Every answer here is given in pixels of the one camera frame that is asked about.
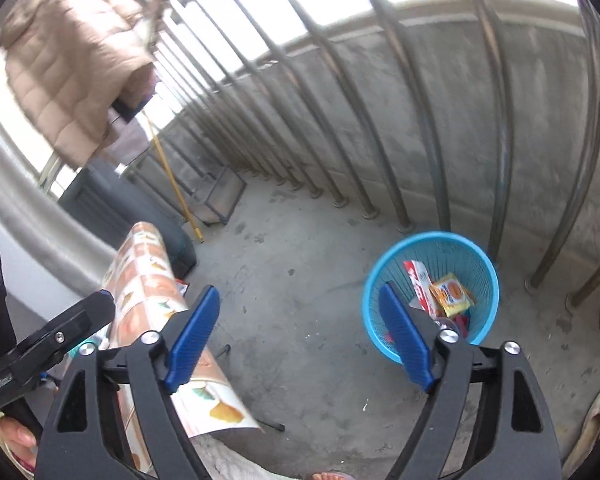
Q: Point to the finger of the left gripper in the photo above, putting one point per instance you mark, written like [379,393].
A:
[50,343]

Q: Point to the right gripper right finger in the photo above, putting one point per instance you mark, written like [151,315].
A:
[513,436]

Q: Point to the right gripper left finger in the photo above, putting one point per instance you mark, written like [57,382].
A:
[84,437]

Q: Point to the red wrapper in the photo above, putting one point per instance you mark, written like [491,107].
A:
[462,321]

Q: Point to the yellow snack packet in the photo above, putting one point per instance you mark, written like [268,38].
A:
[451,295]

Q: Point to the blue mesh trash basket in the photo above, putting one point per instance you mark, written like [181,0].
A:
[443,274]

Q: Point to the left hand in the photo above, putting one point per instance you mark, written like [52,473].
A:
[19,445]

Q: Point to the patterned vinyl tablecloth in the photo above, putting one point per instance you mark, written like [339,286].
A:
[151,308]

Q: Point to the white green fluffy garment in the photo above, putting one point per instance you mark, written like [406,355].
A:
[225,464]

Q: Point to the grey curtain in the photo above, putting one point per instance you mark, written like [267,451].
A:
[45,231]

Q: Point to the dark grey cabinet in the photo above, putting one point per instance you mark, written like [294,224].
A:
[108,205]

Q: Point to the framed screen panel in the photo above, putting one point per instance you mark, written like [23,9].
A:
[213,199]

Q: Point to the metal balcony railing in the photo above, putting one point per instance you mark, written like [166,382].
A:
[487,105]

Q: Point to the beige puffer jacket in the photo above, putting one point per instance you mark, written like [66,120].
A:
[68,61]

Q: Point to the yellow broom handle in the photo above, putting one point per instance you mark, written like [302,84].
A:
[173,182]

